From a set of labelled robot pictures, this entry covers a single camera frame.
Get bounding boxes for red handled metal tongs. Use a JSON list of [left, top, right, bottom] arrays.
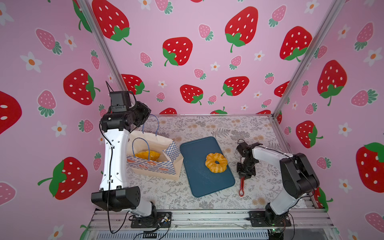
[[239, 176, 245, 197]]

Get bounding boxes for large glazed ring pastry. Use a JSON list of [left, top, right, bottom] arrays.
[[205, 153, 228, 174]]

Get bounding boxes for checkered paper bag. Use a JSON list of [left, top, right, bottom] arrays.
[[127, 130, 184, 181]]

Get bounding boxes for croissant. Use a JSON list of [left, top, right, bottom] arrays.
[[135, 151, 161, 162]]

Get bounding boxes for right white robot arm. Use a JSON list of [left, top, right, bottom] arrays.
[[237, 139, 320, 225]]

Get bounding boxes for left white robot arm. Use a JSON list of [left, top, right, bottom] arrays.
[[91, 102, 153, 217]]

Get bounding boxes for teal plastic tray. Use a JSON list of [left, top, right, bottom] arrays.
[[180, 137, 235, 198]]

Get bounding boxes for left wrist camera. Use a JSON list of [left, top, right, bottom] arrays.
[[106, 82, 137, 114]]

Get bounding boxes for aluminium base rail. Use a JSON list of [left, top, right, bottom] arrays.
[[81, 209, 341, 240]]

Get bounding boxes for left aluminium corner post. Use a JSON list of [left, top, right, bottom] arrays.
[[79, 1, 131, 91]]

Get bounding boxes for aluminium corner post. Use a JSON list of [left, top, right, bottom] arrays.
[[272, 0, 346, 116], [79, 1, 131, 91]]

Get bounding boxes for right aluminium corner post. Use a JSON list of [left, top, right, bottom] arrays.
[[272, 0, 346, 116]]

